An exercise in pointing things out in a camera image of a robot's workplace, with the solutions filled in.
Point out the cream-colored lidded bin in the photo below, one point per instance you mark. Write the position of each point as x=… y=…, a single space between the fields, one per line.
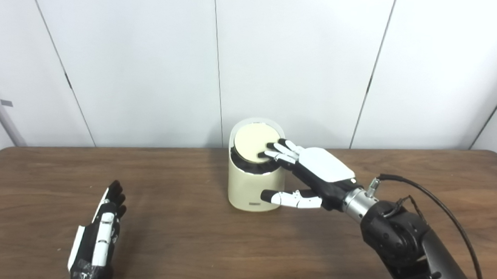
x=252 y=190

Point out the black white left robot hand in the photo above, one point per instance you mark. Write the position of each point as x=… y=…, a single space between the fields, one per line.
x=96 y=250

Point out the black bin liner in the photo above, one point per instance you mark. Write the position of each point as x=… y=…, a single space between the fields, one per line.
x=251 y=167

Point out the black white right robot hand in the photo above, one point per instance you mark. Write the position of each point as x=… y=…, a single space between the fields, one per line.
x=323 y=173

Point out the small grey wall tag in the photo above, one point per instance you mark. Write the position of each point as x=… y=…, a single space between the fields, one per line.
x=6 y=103

